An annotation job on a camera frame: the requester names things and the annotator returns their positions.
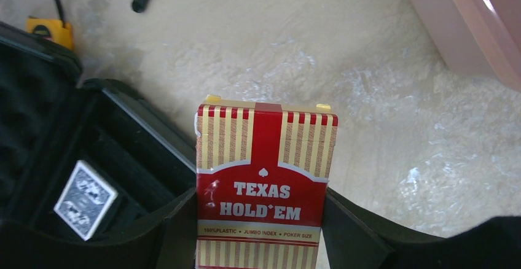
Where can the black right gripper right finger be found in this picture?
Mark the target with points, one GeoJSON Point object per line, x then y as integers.
{"type": "Point", "coordinates": [358, 238]}

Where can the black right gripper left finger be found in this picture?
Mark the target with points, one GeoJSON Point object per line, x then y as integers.
{"type": "Point", "coordinates": [165, 238]}

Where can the blue playing card deck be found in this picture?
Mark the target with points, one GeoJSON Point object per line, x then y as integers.
{"type": "Point", "coordinates": [85, 200]}

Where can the red Texas Hold'em card box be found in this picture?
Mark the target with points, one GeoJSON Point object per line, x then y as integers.
{"type": "Point", "coordinates": [262, 174]}

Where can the black poker carrying case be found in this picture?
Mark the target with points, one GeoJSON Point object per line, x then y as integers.
{"type": "Point", "coordinates": [50, 119]}

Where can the yellow tape measure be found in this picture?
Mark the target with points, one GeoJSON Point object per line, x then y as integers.
{"type": "Point", "coordinates": [55, 30]}

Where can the pink plastic storage box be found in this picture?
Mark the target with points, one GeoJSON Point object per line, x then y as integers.
{"type": "Point", "coordinates": [478, 38]}

